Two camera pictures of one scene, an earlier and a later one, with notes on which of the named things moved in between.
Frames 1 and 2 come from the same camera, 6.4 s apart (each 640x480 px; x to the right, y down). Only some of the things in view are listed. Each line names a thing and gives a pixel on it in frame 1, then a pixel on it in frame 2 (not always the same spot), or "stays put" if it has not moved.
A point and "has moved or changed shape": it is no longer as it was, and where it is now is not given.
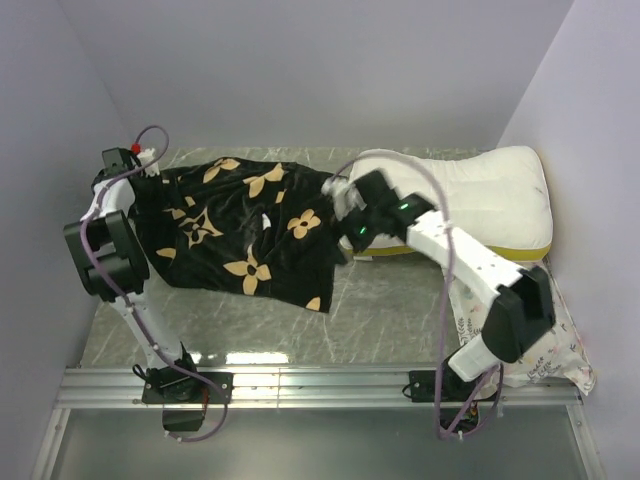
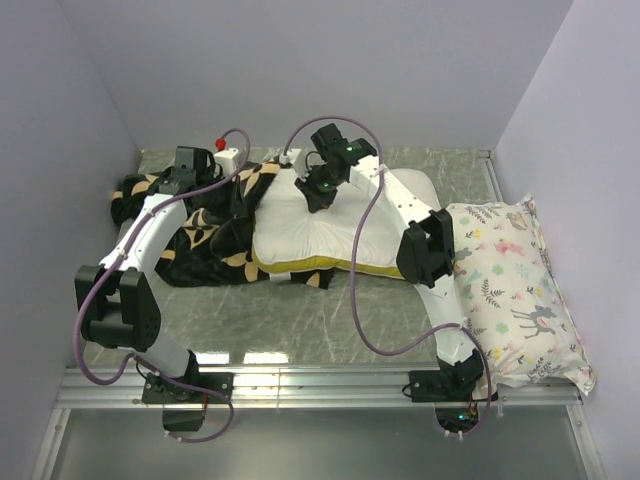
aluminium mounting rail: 120,389 stays put
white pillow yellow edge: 491,200 → 290,232
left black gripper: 159,203 → 235,205
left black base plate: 171,385 stays put
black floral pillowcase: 258,230 has moved or changed shape
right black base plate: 423,386 stays put
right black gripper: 344,228 → 316,200
